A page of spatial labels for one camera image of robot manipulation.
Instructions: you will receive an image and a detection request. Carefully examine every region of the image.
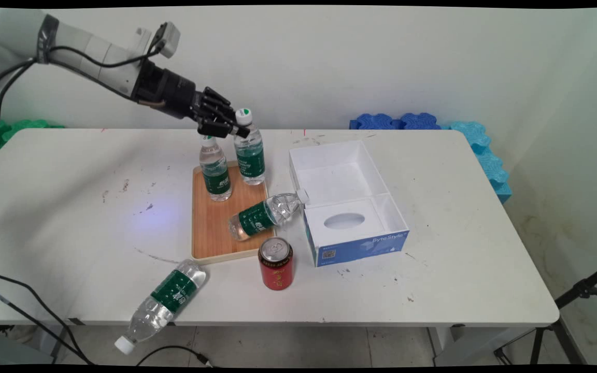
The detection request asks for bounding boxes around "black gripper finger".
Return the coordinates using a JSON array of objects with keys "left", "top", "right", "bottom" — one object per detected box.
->
[
  {"left": 201, "top": 87, "right": 234, "bottom": 118},
  {"left": 196, "top": 116, "right": 251, "bottom": 139}
]

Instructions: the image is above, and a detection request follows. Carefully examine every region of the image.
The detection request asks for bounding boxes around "black camera cable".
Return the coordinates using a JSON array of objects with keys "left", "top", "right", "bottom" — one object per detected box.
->
[{"left": 47, "top": 40, "right": 167, "bottom": 69}]

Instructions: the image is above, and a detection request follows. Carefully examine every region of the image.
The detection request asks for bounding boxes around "red drink can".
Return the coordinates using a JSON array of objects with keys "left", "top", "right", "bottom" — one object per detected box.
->
[{"left": 258, "top": 237, "right": 294, "bottom": 291}]

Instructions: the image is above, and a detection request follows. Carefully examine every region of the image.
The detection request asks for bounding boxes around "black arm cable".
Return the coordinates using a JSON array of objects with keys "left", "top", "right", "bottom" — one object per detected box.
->
[{"left": 0, "top": 56, "right": 139, "bottom": 140}]

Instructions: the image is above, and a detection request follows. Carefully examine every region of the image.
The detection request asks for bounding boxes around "black cable with plug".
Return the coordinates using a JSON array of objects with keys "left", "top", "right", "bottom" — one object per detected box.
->
[{"left": 135, "top": 345, "right": 215, "bottom": 367}]

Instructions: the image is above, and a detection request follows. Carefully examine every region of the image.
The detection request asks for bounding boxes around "black floor cable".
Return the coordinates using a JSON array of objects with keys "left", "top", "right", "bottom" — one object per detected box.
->
[
  {"left": 0, "top": 283, "right": 74, "bottom": 363},
  {"left": 0, "top": 270, "right": 94, "bottom": 366}
]

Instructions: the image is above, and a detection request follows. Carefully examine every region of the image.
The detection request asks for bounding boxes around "black tripod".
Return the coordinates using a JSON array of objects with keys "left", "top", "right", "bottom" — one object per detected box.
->
[{"left": 494, "top": 259, "right": 597, "bottom": 366}]

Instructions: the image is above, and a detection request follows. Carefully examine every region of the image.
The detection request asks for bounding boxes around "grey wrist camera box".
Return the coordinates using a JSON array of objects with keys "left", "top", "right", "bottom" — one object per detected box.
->
[{"left": 149, "top": 21, "right": 181, "bottom": 58}]

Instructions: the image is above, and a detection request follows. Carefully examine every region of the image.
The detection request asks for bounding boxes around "light blue foam mat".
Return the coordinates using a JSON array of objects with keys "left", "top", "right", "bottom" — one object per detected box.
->
[
  {"left": 475, "top": 147, "right": 513, "bottom": 204},
  {"left": 440, "top": 121, "right": 492, "bottom": 155}
]

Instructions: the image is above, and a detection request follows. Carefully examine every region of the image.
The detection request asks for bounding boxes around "water bottle green-dot cap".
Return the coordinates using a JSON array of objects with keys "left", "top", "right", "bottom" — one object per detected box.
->
[{"left": 233, "top": 108, "right": 267, "bottom": 186}]

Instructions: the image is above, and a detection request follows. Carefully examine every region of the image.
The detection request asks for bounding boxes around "dark blue foam mat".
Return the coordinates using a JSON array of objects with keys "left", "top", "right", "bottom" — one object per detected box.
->
[
  {"left": 349, "top": 113, "right": 403, "bottom": 130},
  {"left": 400, "top": 112, "right": 442, "bottom": 130}
]

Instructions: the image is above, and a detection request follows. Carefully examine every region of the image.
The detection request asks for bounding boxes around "water bottle green label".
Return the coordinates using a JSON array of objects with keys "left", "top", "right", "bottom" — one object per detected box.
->
[
  {"left": 198, "top": 135, "right": 233, "bottom": 203},
  {"left": 114, "top": 259, "right": 207, "bottom": 356},
  {"left": 227, "top": 189, "right": 310, "bottom": 242}
]

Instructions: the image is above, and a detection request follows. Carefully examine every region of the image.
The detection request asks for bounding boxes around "wooden tray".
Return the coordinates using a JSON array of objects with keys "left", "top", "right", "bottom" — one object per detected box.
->
[{"left": 190, "top": 160, "right": 279, "bottom": 265}]

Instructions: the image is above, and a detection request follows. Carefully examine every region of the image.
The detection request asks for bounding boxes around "white table leg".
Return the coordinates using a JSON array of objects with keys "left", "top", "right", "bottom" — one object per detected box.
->
[{"left": 427, "top": 324, "right": 540, "bottom": 367}]

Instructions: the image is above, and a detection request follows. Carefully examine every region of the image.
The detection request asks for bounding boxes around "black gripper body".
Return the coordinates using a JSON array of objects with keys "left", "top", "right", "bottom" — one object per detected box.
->
[{"left": 132, "top": 60, "right": 205, "bottom": 121}]

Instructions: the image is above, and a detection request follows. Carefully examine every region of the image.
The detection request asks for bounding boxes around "white and blue cardboard box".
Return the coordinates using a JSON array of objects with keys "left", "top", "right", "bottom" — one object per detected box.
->
[{"left": 289, "top": 140, "right": 410, "bottom": 268}]

